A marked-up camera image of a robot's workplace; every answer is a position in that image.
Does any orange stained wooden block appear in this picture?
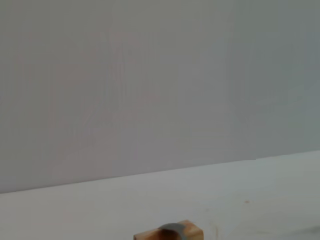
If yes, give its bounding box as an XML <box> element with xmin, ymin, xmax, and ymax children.
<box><xmin>133</xmin><ymin>219</ymin><xmax>205</xmax><ymax>240</ymax></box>

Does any pink handled metal spoon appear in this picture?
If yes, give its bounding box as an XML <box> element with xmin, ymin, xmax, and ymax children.
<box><xmin>158</xmin><ymin>222</ymin><xmax>188</xmax><ymax>240</ymax></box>

